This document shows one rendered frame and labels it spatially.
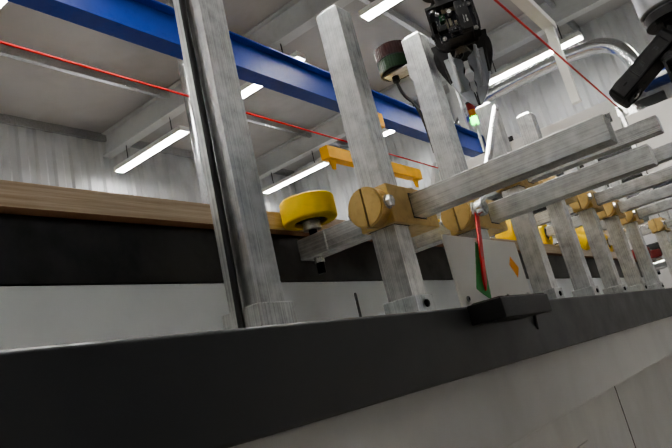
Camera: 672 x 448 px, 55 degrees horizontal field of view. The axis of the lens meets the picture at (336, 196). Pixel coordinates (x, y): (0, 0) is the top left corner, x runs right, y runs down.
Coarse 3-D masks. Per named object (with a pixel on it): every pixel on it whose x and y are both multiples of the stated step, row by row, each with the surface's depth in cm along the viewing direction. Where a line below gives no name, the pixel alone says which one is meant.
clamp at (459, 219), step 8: (472, 200) 97; (488, 200) 102; (456, 208) 96; (464, 208) 95; (448, 216) 97; (456, 216) 97; (464, 216) 95; (472, 216) 95; (480, 216) 97; (488, 216) 100; (448, 224) 97; (456, 224) 96; (464, 224) 95; (472, 224) 96; (480, 224) 96; (488, 224) 99; (496, 224) 101; (504, 224) 104; (456, 232) 98; (464, 232) 98; (488, 232) 102; (496, 232) 104
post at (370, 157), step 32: (320, 32) 86; (352, 32) 86; (352, 64) 83; (352, 96) 82; (352, 128) 82; (352, 160) 81; (384, 160) 80; (384, 256) 77; (416, 256) 78; (416, 288) 75
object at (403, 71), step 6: (390, 54) 108; (396, 66) 108; (402, 66) 108; (384, 72) 109; (390, 72) 109; (396, 72) 109; (402, 72) 110; (408, 72) 110; (384, 78) 111; (390, 78) 111; (396, 78) 110; (402, 78) 112; (396, 84) 110; (402, 90) 109; (414, 102) 107; (420, 114) 106; (426, 132) 105; (432, 150) 104
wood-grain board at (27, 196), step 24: (0, 192) 61; (24, 192) 62; (48, 192) 65; (72, 192) 67; (96, 192) 69; (48, 216) 65; (72, 216) 67; (96, 216) 69; (120, 216) 71; (144, 216) 73; (168, 216) 76; (192, 216) 79; (504, 240) 161
